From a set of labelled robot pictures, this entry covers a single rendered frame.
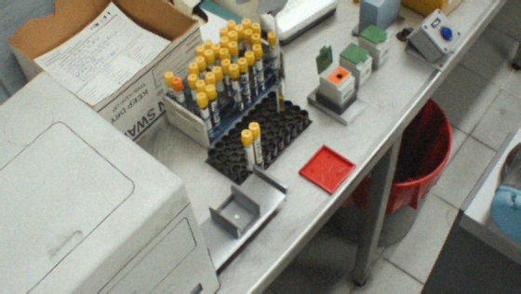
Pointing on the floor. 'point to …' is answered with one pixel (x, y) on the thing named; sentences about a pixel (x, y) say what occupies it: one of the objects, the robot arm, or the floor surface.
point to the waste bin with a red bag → (412, 152)
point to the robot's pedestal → (473, 257)
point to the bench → (323, 206)
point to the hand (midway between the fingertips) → (273, 5)
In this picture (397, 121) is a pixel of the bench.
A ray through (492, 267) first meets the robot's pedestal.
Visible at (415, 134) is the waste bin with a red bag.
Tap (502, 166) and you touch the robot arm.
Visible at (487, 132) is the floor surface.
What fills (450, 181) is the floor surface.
